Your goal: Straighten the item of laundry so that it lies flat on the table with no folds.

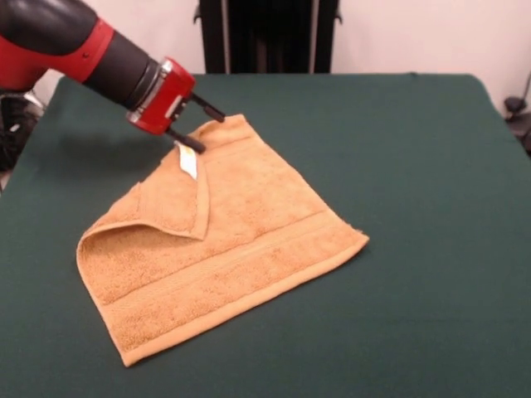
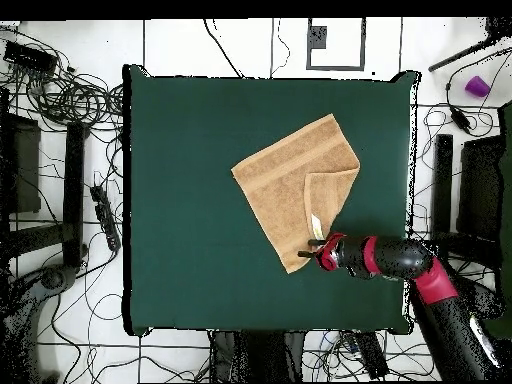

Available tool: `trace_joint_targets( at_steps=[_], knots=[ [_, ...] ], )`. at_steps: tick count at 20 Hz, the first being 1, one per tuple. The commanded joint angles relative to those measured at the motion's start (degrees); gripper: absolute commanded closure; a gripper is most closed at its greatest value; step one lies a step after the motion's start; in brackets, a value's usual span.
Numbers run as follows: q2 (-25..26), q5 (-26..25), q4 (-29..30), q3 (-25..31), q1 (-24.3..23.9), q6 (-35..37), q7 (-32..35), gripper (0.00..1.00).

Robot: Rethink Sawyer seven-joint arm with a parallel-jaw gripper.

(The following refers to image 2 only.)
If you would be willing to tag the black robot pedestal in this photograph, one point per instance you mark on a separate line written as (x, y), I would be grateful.
(256, 356)

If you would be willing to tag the small dark grey square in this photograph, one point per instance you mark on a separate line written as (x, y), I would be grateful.
(318, 37)

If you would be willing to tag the black power strip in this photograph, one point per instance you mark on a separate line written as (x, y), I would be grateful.
(106, 220)
(370, 354)

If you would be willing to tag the dark green table cloth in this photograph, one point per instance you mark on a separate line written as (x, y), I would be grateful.
(180, 120)

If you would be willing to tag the tan terry towel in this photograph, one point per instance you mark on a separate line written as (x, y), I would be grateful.
(280, 188)

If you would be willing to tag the black electronics box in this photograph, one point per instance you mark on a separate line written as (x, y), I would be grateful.
(30, 58)

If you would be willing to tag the grey square floor frame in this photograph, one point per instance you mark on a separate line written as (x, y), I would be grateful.
(336, 68)

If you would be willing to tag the black power adapter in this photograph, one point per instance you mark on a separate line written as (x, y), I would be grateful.
(460, 118)

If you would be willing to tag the dark flat panel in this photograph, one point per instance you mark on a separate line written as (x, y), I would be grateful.
(26, 168)
(480, 188)

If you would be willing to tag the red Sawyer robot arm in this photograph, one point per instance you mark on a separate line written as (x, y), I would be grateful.
(400, 256)

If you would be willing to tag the black rod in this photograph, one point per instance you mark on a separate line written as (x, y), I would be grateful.
(464, 53)

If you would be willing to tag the purple plastic cup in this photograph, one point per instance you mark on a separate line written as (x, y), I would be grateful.
(476, 86)

